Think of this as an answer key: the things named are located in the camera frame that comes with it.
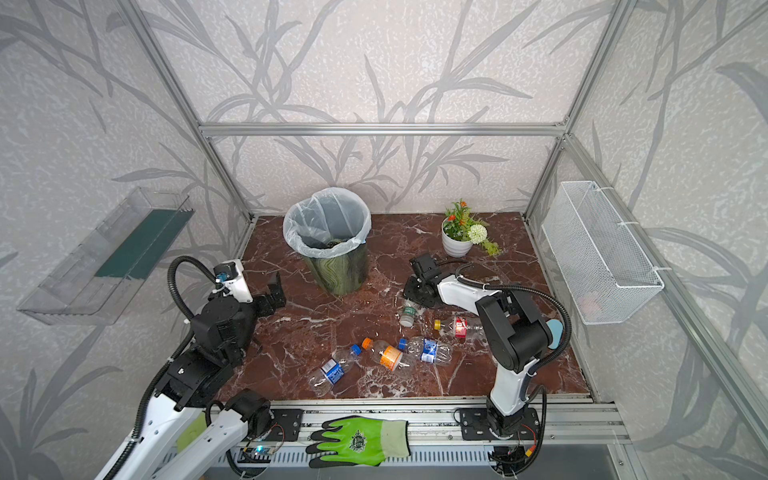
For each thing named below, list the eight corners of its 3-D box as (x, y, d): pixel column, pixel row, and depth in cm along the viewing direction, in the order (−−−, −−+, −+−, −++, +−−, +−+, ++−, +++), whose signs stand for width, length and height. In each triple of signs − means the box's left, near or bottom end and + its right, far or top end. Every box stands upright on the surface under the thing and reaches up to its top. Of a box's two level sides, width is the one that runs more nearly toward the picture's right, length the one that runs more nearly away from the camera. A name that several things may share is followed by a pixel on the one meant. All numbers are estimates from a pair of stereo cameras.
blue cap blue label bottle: (396, 354, 87) (395, 348, 83) (401, 336, 90) (401, 330, 87) (449, 369, 84) (451, 364, 81) (452, 350, 87) (454, 345, 84)
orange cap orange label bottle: (359, 353, 87) (358, 347, 83) (369, 338, 90) (368, 332, 86) (408, 382, 82) (408, 377, 78) (416, 365, 85) (417, 359, 81)
